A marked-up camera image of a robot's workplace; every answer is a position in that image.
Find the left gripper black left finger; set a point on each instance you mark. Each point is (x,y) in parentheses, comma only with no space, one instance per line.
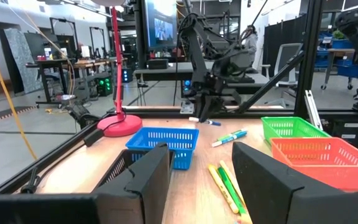
(135,199)

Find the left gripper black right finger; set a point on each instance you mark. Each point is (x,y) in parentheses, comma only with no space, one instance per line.
(275,193)

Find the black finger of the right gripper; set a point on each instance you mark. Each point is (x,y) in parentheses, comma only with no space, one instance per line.
(211,105)
(201,107)

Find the white marker blue cap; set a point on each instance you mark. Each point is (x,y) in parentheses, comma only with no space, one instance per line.
(235,137)
(194,119)

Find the white marker green cap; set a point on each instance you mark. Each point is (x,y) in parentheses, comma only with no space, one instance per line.
(225,136)

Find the green pen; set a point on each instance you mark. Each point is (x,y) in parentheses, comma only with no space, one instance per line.
(232,193)

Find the yellow pen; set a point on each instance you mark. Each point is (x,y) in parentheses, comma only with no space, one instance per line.
(223,188)
(230,177)

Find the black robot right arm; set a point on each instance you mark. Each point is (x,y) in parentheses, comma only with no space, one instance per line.
(197,46)

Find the computer tower blue lights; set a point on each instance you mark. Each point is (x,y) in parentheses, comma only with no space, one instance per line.
(126,75)
(186,85)

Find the black keyboard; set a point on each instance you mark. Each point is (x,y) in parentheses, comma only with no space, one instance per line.
(247,79)

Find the black plastic basket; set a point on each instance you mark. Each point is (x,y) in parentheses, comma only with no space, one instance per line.
(117,165)

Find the blue plastic basket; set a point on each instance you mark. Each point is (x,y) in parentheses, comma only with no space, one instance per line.
(166,137)

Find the computer desk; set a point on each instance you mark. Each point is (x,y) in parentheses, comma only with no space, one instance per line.
(160,75)

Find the orange plastic basket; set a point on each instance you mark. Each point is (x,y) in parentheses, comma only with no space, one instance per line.
(322,161)

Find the black device box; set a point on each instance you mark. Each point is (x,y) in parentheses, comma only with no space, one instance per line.
(158,63)

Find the person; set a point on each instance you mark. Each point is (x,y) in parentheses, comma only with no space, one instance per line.
(253,43)

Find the green plastic basket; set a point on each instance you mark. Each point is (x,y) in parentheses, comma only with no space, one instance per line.
(291,127)

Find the red desk lamp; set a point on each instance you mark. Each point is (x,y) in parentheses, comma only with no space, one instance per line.
(120,126)

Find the computer monitor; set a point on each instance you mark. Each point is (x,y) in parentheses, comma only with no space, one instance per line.
(162,28)

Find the gray office chair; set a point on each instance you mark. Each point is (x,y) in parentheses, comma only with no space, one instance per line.
(286,59)

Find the black room divider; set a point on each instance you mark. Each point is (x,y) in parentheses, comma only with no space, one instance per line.
(283,34)

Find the white metal bar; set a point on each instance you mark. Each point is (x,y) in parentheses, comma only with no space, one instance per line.
(312,109)

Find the black box white labels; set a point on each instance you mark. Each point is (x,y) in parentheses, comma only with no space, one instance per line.
(350,137)

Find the computer tower green lights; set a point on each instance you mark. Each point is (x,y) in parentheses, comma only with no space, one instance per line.
(104,85)

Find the cart with blue bins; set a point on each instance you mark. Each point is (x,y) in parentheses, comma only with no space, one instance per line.
(340,54)

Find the wooden work table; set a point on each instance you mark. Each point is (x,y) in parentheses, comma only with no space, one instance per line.
(57,63)

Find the gray patterned panel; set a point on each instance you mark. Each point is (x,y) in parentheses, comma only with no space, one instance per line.
(20,59)

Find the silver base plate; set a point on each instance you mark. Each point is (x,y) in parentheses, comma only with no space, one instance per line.
(186,108)

